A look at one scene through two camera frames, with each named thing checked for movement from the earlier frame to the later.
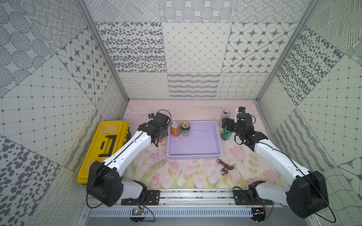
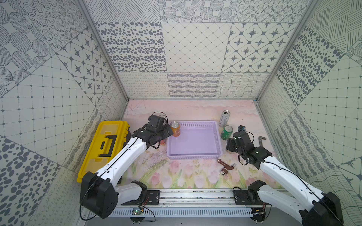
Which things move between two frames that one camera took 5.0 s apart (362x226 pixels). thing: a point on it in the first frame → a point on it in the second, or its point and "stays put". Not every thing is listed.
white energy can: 226,114 stays put
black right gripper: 231,122 → 230,143
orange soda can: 175,129 stays put
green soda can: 226,135 stays put
